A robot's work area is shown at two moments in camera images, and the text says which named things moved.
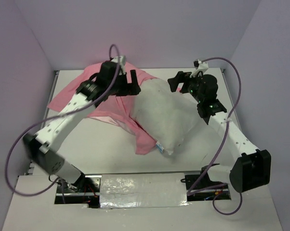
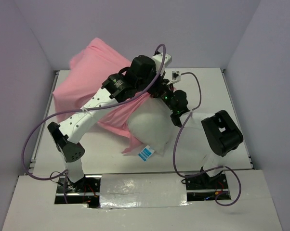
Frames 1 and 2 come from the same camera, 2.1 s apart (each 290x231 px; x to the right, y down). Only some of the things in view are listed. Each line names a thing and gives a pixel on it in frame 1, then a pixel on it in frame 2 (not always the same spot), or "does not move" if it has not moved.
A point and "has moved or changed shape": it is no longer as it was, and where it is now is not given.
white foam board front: [32, 207] does not move
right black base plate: [220, 193] does not move
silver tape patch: [143, 190] does not move
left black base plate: [87, 191] does not move
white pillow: [169, 117] has moved or changed shape
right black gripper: [179, 78] -> [165, 86]
